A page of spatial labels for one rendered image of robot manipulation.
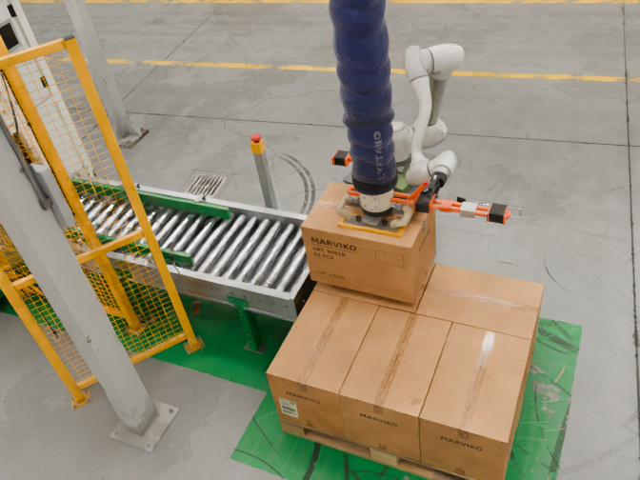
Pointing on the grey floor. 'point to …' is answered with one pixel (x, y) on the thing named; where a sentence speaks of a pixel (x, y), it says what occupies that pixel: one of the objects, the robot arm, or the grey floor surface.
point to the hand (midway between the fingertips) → (428, 202)
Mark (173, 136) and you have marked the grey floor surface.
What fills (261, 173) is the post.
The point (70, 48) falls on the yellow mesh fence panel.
